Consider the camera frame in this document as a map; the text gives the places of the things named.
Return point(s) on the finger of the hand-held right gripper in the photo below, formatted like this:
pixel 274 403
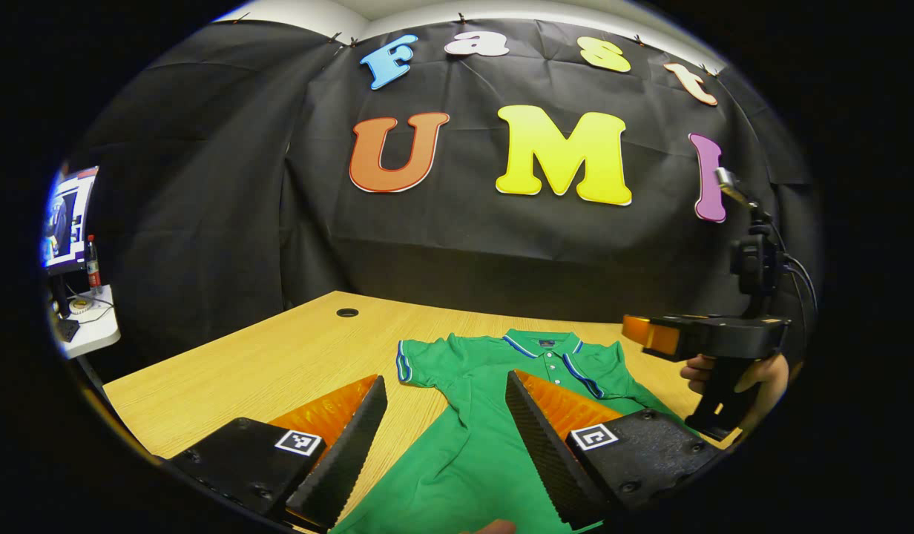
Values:
pixel 687 337

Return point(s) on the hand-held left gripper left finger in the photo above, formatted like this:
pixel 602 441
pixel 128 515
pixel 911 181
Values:
pixel 346 460

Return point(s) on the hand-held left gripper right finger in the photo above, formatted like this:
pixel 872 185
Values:
pixel 542 445

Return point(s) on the green T-shirt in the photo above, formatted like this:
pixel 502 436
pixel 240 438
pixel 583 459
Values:
pixel 472 445

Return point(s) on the black backdrop cloth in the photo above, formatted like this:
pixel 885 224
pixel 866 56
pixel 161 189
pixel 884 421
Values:
pixel 464 245

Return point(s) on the white side table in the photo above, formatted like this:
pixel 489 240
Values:
pixel 101 330

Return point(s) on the roll of tape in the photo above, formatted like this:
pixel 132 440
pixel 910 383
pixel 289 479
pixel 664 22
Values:
pixel 79 305

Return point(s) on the dark drink bottle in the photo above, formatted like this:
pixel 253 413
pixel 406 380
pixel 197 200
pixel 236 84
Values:
pixel 93 267

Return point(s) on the computer monitor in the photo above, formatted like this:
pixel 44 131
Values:
pixel 70 219

